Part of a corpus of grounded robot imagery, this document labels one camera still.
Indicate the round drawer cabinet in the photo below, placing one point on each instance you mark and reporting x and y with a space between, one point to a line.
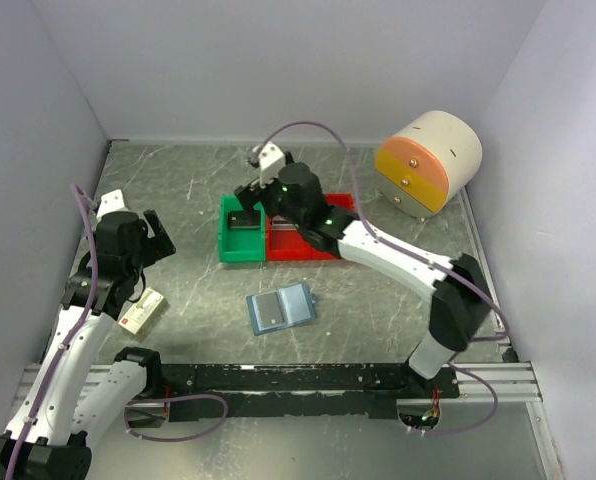
424 165

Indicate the black card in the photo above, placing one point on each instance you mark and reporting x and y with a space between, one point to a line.
242 220

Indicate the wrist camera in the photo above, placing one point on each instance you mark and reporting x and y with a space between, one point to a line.
111 202
269 159

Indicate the grey card in holder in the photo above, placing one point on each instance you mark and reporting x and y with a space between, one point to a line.
269 312

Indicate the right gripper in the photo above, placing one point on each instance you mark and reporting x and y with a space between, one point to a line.
250 196

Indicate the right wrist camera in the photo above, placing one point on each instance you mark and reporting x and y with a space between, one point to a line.
269 159

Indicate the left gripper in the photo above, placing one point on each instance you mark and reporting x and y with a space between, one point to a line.
157 246

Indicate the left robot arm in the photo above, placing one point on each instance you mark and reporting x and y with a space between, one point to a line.
56 429

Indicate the red plastic bin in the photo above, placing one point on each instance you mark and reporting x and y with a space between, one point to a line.
344 200
283 242

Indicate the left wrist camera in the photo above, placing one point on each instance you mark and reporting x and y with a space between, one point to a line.
111 202

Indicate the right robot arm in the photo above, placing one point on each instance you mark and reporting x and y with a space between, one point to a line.
457 291

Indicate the green plastic bin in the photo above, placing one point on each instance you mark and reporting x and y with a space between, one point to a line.
240 246

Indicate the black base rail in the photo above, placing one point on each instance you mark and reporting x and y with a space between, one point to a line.
373 390

